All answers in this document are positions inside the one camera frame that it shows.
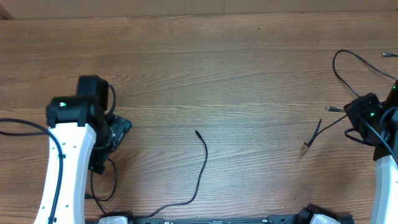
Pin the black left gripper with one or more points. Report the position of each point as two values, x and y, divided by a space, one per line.
119 125

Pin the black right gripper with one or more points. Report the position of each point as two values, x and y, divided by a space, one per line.
352 109

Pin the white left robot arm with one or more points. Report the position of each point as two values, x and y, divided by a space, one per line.
83 132

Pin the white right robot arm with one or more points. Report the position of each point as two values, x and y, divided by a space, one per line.
385 201

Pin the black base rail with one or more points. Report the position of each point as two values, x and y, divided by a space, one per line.
309 214

